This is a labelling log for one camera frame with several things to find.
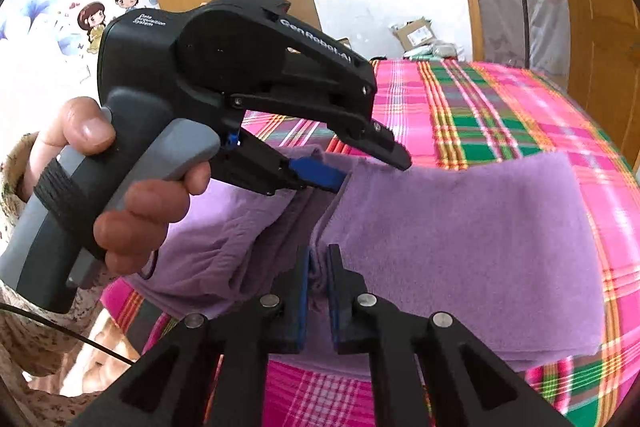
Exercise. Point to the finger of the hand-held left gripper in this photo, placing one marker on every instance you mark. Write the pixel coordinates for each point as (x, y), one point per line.
(320, 174)
(370, 134)

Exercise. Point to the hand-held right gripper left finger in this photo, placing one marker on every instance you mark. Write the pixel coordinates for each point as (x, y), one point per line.
(302, 307)

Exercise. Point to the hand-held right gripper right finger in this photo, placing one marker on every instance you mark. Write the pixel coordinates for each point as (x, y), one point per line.
(334, 307)

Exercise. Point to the purple fleece pants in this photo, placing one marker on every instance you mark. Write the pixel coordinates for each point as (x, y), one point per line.
(450, 232)

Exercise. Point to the person's left hand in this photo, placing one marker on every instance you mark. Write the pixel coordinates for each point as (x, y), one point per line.
(80, 127)

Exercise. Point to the brown cardboard box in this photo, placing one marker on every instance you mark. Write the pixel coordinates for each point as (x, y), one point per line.
(417, 34)

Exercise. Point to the grey plastic parcel bag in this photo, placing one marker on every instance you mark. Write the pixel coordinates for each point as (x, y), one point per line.
(442, 49)

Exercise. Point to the pink green plaid bedsheet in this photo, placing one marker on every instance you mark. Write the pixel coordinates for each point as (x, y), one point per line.
(500, 107)

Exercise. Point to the beige blanket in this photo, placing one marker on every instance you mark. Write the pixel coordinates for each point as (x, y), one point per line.
(105, 357)

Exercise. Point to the wooden door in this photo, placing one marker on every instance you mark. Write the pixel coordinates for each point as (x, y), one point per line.
(590, 7)

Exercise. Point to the floral garment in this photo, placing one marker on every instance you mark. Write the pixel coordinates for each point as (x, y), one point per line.
(55, 407)

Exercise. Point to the cartoon couple wall sticker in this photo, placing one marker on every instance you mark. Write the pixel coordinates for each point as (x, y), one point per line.
(90, 22)

